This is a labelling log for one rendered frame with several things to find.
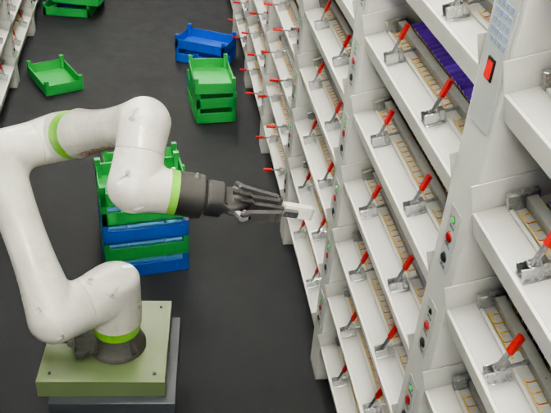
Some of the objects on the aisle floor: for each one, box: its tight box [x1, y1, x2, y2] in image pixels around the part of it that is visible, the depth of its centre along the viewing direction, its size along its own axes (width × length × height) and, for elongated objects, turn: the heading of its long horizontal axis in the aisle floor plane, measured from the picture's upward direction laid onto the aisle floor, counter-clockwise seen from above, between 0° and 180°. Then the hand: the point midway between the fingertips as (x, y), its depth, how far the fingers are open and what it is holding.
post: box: [395, 0, 551, 413], centre depth 133 cm, size 20×9×182 cm, turn 93°
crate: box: [100, 233, 189, 275], centre depth 277 cm, size 30×20×8 cm
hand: (297, 211), depth 158 cm, fingers closed
